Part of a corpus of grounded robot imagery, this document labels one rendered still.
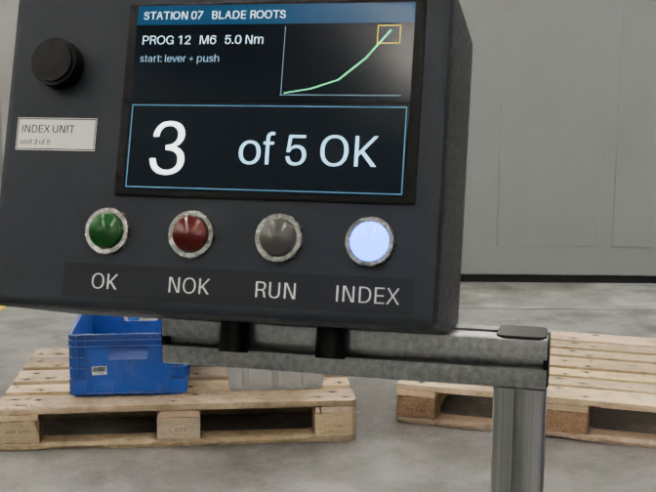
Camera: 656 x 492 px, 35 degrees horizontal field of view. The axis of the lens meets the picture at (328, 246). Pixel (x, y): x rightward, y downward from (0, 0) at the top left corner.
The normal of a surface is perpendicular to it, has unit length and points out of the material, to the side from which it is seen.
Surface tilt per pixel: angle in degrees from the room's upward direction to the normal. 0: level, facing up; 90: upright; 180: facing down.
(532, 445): 90
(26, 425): 89
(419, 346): 90
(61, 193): 75
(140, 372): 90
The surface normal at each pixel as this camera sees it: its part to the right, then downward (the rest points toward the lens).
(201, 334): -0.24, 0.14
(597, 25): -0.03, 0.15
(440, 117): 0.16, -0.09
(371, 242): -0.16, -0.07
